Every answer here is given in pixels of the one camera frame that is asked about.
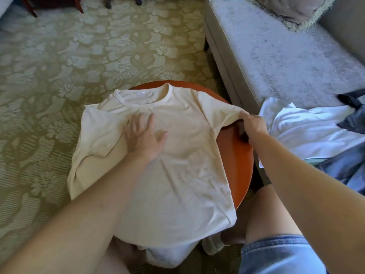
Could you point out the round wooden table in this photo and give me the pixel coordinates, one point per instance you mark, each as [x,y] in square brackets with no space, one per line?
[236,162]

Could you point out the pile of clothes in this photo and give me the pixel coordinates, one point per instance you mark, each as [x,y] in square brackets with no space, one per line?
[302,131]

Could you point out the person's right hand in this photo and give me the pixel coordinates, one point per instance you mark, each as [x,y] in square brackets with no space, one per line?
[255,125]

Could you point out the person's left hand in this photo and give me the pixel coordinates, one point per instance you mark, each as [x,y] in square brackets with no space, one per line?
[142,139]

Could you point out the black valet stand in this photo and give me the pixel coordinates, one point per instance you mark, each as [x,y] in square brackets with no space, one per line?
[122,1]

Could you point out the plain beige T-shirt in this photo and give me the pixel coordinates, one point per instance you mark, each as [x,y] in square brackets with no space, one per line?
[182,185]

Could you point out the blue denim shorts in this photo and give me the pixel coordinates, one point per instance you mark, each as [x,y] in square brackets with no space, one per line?
[279,256]

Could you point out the dark wooden nightstand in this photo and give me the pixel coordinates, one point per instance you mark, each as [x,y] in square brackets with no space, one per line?
[51,1]

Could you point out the white sneaker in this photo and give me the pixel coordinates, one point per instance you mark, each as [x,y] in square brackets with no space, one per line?
[212,243]

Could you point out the person's right forearm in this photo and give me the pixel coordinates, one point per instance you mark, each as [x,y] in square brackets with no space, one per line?
[319,191]

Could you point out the brown fringed cushion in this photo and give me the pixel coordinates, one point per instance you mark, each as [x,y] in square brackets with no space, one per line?
[291,8]

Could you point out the person's right leg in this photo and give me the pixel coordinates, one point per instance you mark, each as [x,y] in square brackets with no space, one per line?
[268,214]

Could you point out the grey velvet chaise sofa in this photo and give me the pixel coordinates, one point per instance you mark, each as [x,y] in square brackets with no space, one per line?
[274,54]

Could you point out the person's left forearm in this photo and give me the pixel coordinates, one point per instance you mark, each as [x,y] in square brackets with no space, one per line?
[74,225]

